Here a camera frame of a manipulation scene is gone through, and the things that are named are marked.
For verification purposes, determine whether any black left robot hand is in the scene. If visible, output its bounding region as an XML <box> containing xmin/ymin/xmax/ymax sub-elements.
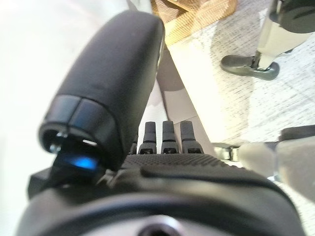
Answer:
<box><xmin>14</xmin><ymin>10</ymin><xmax>306</xmax><ymax>236</ymax></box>

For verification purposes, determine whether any brown wicker basket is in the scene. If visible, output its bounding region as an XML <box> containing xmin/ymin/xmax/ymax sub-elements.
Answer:
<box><xmin>150</xmin><ymin>0</ymin><xmax>238</xmax><ymax>46</ymax></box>

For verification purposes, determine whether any grey area rug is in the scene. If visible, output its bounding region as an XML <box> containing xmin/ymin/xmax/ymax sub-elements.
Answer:
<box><xmin>167</xmin><ymin>7</ymin><xmax>315</xmax><ymax>236</ymax></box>

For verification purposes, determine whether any silver right robot leg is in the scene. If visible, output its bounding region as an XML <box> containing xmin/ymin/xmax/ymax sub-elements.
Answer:
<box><xmin>220</xmin><ymin>0</ymin><xmax>315</xmax><ymax>81</ymax></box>

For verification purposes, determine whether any silver robot leg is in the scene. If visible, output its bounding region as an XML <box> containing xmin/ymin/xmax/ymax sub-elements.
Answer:
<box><xmin>220</xmin><ymin>0</ymin><xmax>315</xmax><ymax>81</ymax></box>
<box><xmin>212</xmin><ymin>124</ymin><xmax>315</xmax><ymax>184</ymax></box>

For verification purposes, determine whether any silver left robot leg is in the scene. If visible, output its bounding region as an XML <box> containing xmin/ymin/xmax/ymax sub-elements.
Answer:
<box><xmin>212</xmin><ymin>124</ymin><xmax>315</xmax><ymax>184</ymax></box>

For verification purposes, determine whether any grey bed frame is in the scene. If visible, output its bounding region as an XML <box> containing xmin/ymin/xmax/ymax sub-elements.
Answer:
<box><xmin>137</xmin><ymin>44</ymin><xmax>215</xmax><ymax>154</ymax></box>

